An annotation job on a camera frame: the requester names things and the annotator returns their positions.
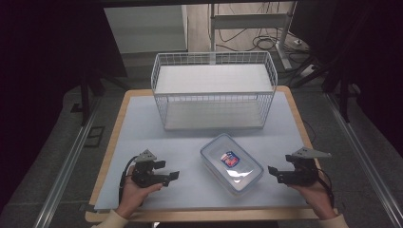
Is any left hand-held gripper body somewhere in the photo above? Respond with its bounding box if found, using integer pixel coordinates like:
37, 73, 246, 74
130, 148, 170, 188

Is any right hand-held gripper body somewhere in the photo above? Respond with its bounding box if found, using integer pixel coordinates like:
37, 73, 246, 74
277, 146, 333, 187

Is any clear plastic lidded container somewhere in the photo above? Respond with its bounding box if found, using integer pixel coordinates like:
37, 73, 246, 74
199, 132, 265, 197

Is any white wire basket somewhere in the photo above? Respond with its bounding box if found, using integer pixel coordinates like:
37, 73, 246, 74
150, 50, 279, 132

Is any person's left hand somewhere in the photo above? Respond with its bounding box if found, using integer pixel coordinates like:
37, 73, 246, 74
115, 165, 164, 220

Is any person's right hand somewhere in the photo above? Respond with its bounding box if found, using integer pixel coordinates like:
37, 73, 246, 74
287, 181, 337, 220

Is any light blue table mat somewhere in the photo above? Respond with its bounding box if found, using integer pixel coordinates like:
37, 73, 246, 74
93, 92, 314, 211

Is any wooden table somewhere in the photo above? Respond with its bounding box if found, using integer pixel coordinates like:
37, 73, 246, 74
84, 85, 339, 223

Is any black floor plate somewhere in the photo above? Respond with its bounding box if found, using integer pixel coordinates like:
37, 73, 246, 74
83, 125, 106, 148

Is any white power strip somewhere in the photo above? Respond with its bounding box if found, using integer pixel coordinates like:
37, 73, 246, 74
298, 64, 318, 79

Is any black stand leg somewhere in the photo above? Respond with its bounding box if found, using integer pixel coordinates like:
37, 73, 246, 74
78, 71, 106, 127

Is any dark curtain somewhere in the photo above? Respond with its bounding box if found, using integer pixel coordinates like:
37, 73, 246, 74
0, 0, 128, 203
289, 0, 403, 160

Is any grey cabinet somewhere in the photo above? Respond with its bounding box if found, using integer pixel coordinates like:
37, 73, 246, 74
104, 4, 189, 55

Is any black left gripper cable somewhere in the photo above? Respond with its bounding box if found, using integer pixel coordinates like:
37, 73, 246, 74
118, 155, 139, 204

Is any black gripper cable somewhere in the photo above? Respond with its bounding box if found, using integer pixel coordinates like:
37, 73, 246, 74
316, 168, 336, 209
118, 155, 139, 204

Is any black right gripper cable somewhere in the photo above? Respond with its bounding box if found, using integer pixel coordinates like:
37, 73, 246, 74
316, 168, 336, 209

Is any metal floor rail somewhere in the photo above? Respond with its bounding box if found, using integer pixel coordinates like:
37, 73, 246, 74
324, 92, 403, 228
32, 96, 102, 228

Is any tangle of floor cables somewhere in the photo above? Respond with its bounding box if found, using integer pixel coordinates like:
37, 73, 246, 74
217, 28, 310, 56

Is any white metal desk frame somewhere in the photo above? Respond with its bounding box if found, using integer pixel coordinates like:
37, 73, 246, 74
208, 1, 299, 71

